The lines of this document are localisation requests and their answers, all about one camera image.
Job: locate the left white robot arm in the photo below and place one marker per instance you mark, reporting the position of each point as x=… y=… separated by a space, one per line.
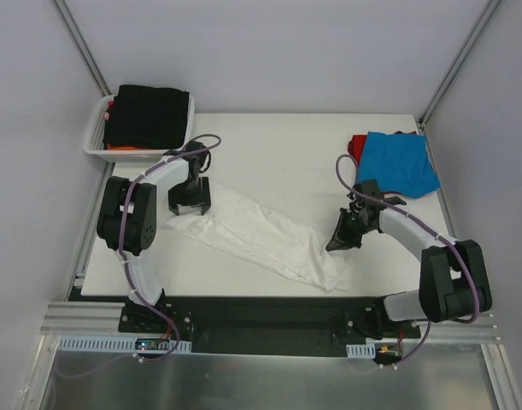
x=128 y=217

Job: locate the aluminium rail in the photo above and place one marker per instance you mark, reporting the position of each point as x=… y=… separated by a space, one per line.
x=101 y=318

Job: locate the right white cable duct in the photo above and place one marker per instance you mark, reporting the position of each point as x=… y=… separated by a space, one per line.
x=365 y=351

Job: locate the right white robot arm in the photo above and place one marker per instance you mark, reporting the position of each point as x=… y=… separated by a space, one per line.
x=453 y=279

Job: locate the left white cable duct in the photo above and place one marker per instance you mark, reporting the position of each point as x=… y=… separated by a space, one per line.
x=122 y=345

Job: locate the pink t shirt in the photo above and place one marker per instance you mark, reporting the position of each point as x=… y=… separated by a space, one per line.
x=107 y=110

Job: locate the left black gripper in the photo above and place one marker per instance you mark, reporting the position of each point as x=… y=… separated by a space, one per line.
x=189 y=201

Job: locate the white cable duct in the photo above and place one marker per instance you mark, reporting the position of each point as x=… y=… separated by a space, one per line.
x=365 y=351
x=122 y=345

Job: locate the red t shirt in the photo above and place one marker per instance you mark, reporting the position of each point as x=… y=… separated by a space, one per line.
x=356 y=147

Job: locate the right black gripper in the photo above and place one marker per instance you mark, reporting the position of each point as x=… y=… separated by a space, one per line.
x=351 y=226

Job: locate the blue t shirt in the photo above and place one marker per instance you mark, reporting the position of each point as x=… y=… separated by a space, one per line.
x=428 y=166

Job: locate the white t shirt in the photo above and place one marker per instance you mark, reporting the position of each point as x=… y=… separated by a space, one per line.
x=241 y=227

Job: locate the black t shirt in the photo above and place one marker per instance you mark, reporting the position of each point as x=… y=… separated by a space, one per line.
x=146 y=117

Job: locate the white plastic basket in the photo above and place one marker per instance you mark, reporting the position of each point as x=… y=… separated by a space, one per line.
x=93 y=136

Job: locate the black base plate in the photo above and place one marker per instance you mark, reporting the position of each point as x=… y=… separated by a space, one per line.
x=288 y=326

